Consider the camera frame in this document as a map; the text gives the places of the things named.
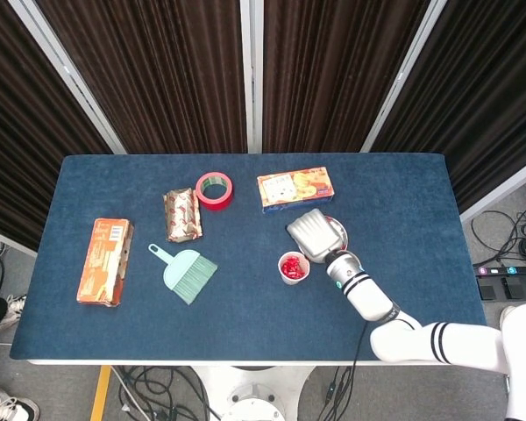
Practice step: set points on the white partition post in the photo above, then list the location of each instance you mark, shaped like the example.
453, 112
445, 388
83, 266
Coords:
403, 76
68, 76
250, 76

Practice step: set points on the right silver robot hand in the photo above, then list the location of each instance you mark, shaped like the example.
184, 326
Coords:
317, 237

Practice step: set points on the white partition base bar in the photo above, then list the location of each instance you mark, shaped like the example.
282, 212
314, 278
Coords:
9, 241
499, 192

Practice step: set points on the red tape roll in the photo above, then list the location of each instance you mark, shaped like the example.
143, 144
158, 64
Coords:
215, 204

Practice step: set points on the gold foil snack pack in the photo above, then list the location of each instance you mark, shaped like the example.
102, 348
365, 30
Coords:
182, 215

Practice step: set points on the white table frame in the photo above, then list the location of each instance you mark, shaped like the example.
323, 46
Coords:
201, 362

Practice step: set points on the dark brown pleated curtain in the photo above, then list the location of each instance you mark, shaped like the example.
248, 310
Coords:
17, 131
158, 74
486, 87
333, 74

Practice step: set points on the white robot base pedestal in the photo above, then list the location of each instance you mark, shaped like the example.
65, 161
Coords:
250, 394

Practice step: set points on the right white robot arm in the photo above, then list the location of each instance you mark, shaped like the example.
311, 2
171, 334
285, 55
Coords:
368, 298

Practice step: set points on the teal hand brush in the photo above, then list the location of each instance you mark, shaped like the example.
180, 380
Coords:
179, 272

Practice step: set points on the white black sneaker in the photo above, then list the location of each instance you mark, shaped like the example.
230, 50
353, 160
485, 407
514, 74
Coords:
9, 410

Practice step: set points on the yellow blue biscuit box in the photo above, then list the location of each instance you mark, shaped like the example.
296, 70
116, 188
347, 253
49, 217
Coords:
293, 188

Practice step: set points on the red candies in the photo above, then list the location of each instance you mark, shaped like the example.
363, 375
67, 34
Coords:
293, 268

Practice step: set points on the white paper cup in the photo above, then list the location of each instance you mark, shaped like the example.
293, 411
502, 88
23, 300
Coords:
294, 281

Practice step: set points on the orange cardboard box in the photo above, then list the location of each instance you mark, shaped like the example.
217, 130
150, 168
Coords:
103, 263

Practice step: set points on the blue felt table cover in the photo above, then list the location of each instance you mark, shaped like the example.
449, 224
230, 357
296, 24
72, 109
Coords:
245, 307

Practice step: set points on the black foot pedal unit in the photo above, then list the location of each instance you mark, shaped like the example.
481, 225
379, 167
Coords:
513, 287

